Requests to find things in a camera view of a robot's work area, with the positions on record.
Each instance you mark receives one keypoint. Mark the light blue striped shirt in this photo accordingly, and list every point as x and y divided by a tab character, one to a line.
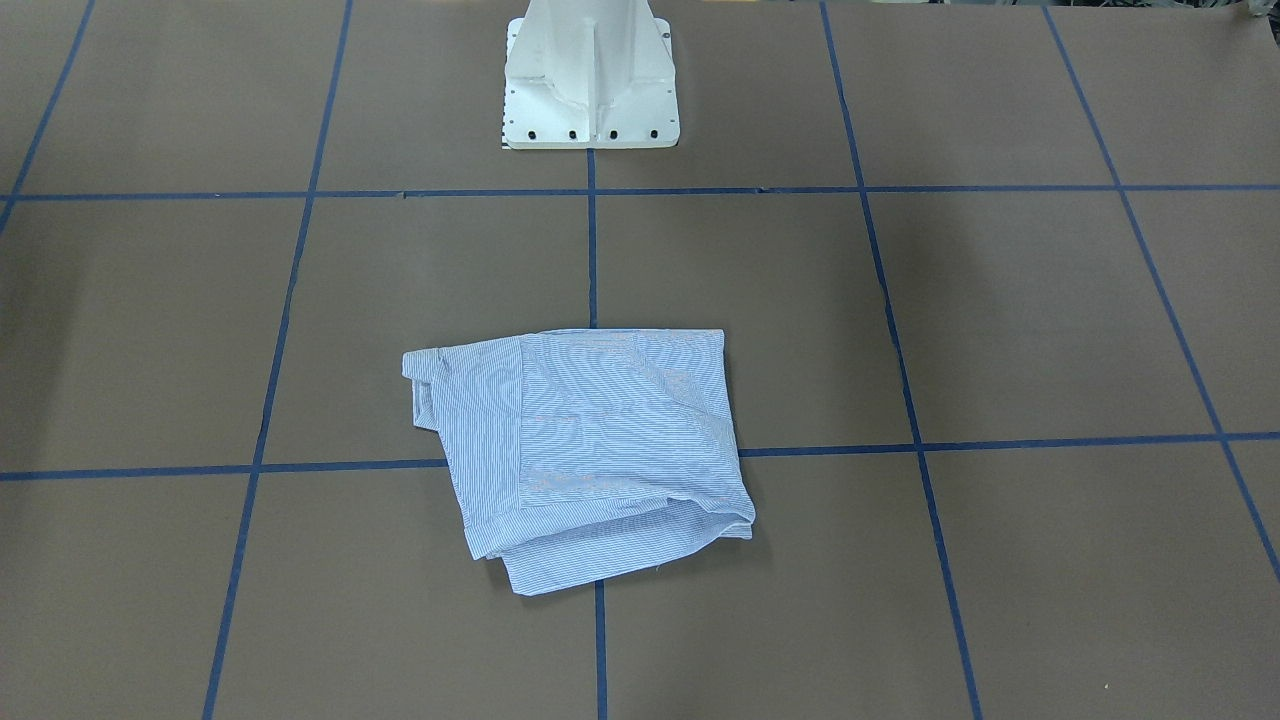
585	454

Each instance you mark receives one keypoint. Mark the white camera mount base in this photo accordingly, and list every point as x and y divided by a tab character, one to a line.
593	75

